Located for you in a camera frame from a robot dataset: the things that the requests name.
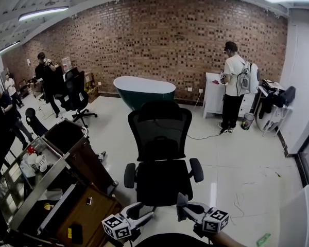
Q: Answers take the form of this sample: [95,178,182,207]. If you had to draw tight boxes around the mesh wastebasket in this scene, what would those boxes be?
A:
[241,112,255,131]

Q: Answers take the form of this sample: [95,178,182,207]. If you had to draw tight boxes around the brown cardboard box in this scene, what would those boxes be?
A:
[83,72,95,87]
[86,85,99,104]

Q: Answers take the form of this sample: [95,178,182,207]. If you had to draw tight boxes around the black mesh chair backrest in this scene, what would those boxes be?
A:
[127,100,193,162]

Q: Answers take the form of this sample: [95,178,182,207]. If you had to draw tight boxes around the wooden cabinet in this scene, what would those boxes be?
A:
[55,185,124,247]

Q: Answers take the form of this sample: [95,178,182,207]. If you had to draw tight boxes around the black chair armrest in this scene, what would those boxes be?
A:
[124,163,136,189]
[189,157,204,183]

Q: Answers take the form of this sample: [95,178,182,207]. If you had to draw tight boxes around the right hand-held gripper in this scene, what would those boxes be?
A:
[179,201,230,234]

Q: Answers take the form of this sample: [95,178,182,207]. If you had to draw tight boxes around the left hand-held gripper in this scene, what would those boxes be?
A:
[101,201,155,241]

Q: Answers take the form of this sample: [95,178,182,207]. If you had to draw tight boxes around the white box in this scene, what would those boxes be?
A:
[279,181,309,247]

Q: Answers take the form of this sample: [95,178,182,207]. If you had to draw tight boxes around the green white bathtub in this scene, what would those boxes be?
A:
[113,76,176,111]

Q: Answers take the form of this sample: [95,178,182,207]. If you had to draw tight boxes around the black office chair seat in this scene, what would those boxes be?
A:
[135,160,194,207]

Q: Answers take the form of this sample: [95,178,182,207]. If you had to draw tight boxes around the person's black clothing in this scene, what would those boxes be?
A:
[138,232,217,247]

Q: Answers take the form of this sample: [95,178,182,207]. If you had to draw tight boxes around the black pouch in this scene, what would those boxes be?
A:
[71,223,83,244]

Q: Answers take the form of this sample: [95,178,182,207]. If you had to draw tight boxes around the white dish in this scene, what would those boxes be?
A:
[45,188,64,202]

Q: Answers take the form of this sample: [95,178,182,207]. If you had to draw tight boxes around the black hanging garment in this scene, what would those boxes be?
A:
[259,96,273,118]

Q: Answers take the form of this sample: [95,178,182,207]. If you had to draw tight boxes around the black mesh office chair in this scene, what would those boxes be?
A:
[54,67,98,128]

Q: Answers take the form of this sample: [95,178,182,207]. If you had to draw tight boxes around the person's right forearm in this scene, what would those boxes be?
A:
[211,230,244,247]

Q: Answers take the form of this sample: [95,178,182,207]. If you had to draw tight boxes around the white round-window backpack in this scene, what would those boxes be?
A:
[236,62,261,95]

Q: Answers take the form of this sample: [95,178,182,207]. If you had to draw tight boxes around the green packet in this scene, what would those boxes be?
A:
[256,233,271,247]

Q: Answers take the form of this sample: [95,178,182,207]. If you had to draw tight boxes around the black bag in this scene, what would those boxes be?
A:
[280,85,296,107]

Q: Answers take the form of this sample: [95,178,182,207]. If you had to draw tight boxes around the white cabinet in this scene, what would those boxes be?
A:
[202,72,257,119]

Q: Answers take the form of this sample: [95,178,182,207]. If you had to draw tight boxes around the black floor cable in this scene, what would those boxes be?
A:
[186,131,224,140]

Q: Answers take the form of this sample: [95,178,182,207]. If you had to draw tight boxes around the white metal rack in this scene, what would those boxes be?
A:
[254,78,294,137]

